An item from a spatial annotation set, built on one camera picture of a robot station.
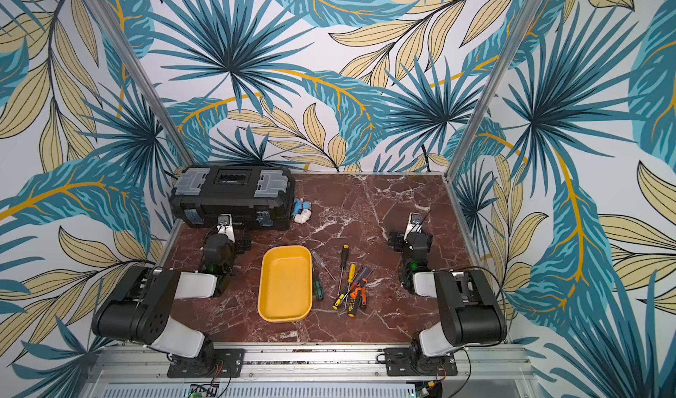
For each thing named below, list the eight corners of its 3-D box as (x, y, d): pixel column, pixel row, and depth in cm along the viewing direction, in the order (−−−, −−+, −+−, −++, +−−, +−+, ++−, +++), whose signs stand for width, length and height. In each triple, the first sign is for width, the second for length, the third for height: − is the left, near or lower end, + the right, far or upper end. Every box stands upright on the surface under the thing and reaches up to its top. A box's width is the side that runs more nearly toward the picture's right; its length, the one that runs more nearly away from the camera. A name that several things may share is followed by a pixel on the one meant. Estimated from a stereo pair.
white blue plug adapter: (292, 224, 105) (291, 219, 103) (295, 202, 112) (294, 197, 110) (310, 224, 105) (309, 219, 103) (311, 202, 112) (311, 197, 110)
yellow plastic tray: (254, 324, 82) (248, 318, 77) (267, 253, 97) (263, 245, 92) (311, 324, 82) (310, 318, 77) (316, 254, 97) (315, 245, 92)
